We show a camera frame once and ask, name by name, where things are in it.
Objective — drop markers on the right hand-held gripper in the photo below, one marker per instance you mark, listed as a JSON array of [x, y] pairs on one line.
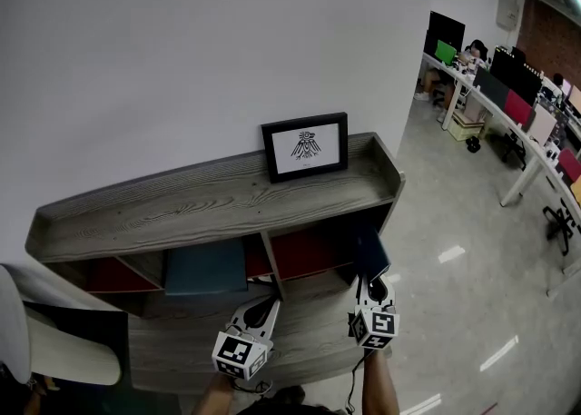
[[381, 327]]

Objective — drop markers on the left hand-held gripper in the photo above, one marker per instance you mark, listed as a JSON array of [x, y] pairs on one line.
[[238, 356]]

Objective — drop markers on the light blue book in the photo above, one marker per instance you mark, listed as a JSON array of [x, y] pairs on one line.
[[372, 254]]

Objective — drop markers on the grey-blue book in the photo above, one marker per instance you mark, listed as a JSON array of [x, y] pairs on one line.
[[204, 268]]

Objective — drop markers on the grey wooden shelf desk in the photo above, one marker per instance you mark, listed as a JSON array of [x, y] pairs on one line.
[[181, 209]]

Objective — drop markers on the person's right forearm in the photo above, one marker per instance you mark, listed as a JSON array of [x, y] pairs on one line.
[[379, 386]]

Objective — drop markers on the person's left forearm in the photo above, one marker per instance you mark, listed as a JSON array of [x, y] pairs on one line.
[[211, 397]]

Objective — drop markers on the long white office desk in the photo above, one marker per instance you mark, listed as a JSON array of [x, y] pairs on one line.
[[522, 181]]

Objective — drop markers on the person's dark shirt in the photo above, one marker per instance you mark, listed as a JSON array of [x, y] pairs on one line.
[[290, 404]]

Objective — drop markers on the black framed bird picture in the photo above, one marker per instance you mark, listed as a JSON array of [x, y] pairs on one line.
[[306, 147]]

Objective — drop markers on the small black round object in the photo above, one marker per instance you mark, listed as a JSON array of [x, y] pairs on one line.
[[474, 144]]

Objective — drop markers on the pale storage crate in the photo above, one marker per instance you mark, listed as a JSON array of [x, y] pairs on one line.
[[465, 126]]

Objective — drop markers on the black office chair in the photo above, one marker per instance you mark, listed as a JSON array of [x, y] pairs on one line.
[[513, 150], [563, 222]]

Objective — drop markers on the dark grey divider panel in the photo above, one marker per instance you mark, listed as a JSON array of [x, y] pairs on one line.
[[491, 86]]

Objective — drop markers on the wide black monitor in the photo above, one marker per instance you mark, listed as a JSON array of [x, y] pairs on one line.
[[517, 72]]

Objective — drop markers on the large black monitor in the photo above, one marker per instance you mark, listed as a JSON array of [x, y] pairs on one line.
[[447, 27]]

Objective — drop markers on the white round pedestal table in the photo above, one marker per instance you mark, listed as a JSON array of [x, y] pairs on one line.
[[72, 358]]

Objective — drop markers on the grey wall electrical box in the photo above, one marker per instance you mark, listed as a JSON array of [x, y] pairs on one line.
[[507, 11]]

